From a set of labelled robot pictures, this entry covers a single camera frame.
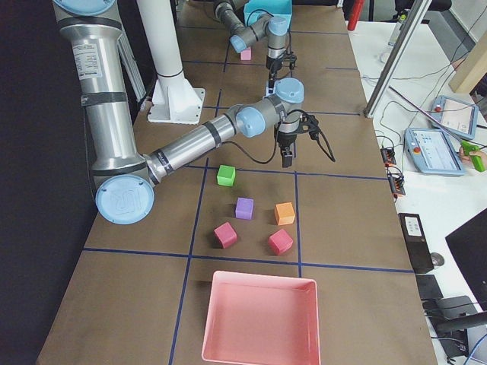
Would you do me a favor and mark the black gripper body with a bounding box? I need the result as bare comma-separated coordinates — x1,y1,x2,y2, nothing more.
275,130,297,154
266,52,296,75

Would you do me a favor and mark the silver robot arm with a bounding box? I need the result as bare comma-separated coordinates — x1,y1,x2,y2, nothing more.
53,1,304,224
213,0,297,94

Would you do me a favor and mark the pink block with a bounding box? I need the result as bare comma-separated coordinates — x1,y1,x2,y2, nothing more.
240,47,252,61

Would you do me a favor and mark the blue plastic bin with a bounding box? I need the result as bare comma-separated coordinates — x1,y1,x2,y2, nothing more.
243,0,292,27

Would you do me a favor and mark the orange block right side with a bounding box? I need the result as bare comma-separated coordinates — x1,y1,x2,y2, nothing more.
274,202,295,226

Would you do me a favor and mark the green block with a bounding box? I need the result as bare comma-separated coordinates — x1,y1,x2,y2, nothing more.
217,165,236,187

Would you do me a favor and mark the purple block right side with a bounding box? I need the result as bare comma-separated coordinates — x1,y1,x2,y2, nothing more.
235,197,254,220

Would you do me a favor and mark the red block upper right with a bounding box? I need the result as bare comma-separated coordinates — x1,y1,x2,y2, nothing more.
268,229,294,256

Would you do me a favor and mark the red block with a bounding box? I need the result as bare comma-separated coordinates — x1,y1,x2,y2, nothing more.
214,222,238,249
268,229,294,256

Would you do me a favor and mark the red fire extinguisher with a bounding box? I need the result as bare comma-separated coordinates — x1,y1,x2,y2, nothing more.
347,0,364,31

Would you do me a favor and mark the red block lower right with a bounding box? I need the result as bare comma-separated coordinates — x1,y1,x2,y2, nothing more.
214,222,238,249

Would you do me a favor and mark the white pillar with base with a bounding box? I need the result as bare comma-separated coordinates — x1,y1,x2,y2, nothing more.
137,0,205,125

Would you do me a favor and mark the orange black connector block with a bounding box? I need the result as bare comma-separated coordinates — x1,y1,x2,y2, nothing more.
380,147,406,200

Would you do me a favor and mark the near teach pendant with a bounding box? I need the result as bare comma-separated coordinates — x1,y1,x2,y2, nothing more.
404,128,465,176

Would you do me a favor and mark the teach pendant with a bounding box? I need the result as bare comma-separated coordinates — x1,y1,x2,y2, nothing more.
404,128,465,176
430,95,479,140

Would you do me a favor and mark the black box with label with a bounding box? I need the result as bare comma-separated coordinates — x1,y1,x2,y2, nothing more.
398,213,434,274

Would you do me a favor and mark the pink plastic tray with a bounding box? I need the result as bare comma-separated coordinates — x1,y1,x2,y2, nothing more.
202,271,321,364

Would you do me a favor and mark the far teach pendant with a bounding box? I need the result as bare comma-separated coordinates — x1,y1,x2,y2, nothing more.
430,95,479,140

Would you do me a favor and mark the green handheld tool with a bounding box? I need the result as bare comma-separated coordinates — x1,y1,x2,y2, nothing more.
459,141,486,172

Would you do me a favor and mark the black monitor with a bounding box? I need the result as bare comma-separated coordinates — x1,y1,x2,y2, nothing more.
446,210,487,309

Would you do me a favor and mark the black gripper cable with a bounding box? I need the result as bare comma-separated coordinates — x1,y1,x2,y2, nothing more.
220,109,337,165

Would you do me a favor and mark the aluminium frame profile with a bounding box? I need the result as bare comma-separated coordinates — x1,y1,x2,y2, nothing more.
364,0,432,118

